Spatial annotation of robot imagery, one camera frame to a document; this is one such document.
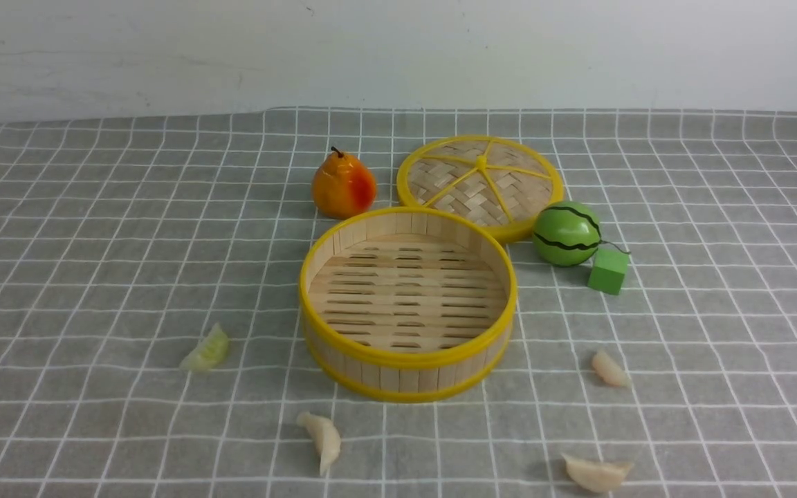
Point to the white dumpling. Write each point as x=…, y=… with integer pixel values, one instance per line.
x=326, y=438
x=599, y=477
x=609, y=370

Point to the pale green dumpling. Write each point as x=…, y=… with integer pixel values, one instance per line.
x=208, y=353

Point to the bamboo steamer tray yellow rim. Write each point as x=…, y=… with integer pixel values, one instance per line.
x=407, y=305

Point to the woven bamboo steamer lid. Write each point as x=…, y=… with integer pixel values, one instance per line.
x=494, y=183

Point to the orange toy pear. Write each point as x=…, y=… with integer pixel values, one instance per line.
x=343, y=187

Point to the green toy watermelon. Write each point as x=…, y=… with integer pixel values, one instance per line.
x=566, y=233

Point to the green toy cube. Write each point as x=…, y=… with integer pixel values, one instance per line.
x=608, y=271

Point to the grey checked tablecloth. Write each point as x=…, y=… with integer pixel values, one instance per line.
x=122, y=241

